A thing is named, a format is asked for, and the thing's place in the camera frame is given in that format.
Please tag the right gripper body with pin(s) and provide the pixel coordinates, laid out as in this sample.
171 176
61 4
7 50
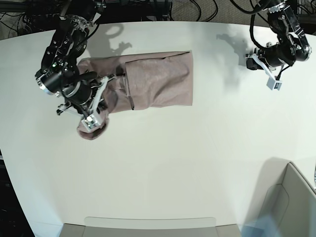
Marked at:
80 93

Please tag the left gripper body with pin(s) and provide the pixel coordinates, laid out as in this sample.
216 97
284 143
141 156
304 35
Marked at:
263 64

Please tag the pink T-shirt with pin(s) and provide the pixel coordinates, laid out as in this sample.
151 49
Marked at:
141 81

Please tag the grey bin front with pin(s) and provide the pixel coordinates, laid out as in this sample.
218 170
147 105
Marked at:
114 227

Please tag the grey bin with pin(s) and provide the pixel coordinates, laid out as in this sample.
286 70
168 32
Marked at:
114 227
293 202

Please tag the grey bin right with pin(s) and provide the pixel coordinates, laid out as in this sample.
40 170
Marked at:
293 202

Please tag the blue cloth in bin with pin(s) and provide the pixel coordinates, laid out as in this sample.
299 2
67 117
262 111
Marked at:
264 226

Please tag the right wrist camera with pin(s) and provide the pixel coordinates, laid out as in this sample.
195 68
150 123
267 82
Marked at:
92 121

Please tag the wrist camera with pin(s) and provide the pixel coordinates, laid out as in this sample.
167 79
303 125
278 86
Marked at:
92 121
274 84

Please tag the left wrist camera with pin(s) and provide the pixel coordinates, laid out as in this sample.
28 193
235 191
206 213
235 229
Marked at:
274 84

